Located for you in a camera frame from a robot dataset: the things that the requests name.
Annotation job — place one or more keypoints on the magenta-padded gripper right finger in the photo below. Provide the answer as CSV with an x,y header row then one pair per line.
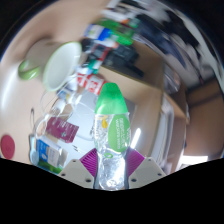
x,y
146,170

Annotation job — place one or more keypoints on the pink package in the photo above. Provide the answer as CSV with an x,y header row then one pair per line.
x,y
61,129

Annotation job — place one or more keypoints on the clear bottle with green cap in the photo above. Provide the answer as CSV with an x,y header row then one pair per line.
x,y
111,133

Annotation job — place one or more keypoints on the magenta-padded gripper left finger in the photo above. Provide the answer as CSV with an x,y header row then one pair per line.
x,y
76,170

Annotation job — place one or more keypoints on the white and blue box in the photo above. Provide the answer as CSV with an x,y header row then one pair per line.
x,y
48,154

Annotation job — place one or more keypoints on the red and white canister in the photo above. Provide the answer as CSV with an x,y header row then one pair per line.
x,y
93,84

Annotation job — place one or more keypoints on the flat round red coaster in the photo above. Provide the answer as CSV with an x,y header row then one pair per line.
x,y
7,146

